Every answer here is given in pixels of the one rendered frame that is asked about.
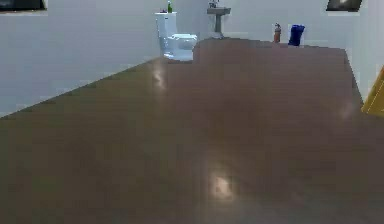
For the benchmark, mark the orange brown bottle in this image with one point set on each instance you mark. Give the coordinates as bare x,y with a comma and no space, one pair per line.
277,33

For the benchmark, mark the blue bin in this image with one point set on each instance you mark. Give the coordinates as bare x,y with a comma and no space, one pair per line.
296,35

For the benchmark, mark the white toilet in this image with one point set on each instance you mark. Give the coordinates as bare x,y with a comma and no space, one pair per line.
173,40

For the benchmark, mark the grey pedestal sink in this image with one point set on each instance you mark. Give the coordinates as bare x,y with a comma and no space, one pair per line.
218,16

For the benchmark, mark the dark framed picture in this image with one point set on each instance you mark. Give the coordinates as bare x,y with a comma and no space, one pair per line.
20,4
344,4

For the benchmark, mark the green bottle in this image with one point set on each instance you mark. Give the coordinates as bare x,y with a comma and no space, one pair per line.
169,6

